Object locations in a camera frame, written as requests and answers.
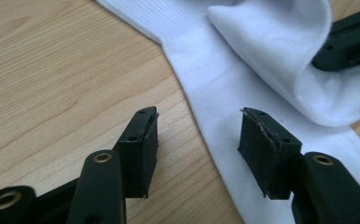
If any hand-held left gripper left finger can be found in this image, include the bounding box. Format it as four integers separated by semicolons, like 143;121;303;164
65;105;160;224

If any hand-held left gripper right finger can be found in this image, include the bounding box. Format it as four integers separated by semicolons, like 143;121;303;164
237;106;360;224

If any white sock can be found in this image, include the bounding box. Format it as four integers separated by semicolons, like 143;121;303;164
95;0;360;224
207;0;360;128

